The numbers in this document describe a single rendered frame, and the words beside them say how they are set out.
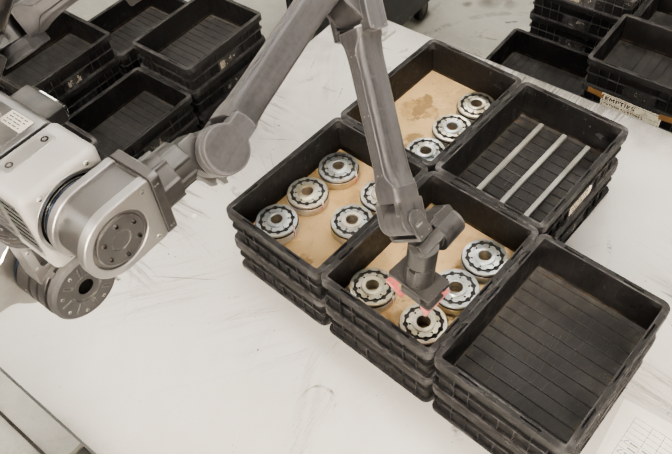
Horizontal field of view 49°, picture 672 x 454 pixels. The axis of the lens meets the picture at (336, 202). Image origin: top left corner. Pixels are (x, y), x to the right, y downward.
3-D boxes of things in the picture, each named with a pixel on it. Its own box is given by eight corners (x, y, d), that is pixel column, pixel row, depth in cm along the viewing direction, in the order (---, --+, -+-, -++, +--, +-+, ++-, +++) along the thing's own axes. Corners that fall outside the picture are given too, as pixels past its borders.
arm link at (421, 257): (401, 242, 132) (428, 259, 130) (424, 219, 135) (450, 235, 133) (399, 265, 137) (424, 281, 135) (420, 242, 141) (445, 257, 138)
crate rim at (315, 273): (317, 282, 159) (317, 276, 157) (224, 215, 173) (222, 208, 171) (431, 174, 177) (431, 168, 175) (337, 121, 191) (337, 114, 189)
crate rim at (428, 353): (429, 363, 145) (430, 357, 143) (318, 283, 159) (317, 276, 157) (540, 237, 163) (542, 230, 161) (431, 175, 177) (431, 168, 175)
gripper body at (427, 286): (408, 257, 146) (411, 234, 140) (449, 287, 141) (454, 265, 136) (386, 277, 143) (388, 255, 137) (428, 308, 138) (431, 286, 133)
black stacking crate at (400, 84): (429, 200, 184) (431, 169, 176) (341, 147, 198) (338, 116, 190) (518, 113, 202) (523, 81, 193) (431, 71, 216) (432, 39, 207)
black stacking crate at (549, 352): (557, 480, 138) (567, 456, 130) (429, 386, 152) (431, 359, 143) (657, 336, 156) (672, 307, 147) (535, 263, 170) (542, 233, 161)
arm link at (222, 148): (303, -38, 130) (335, -58, 122) (355, 16, 136) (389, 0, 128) (165, 160, 113) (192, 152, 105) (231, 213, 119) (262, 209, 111)
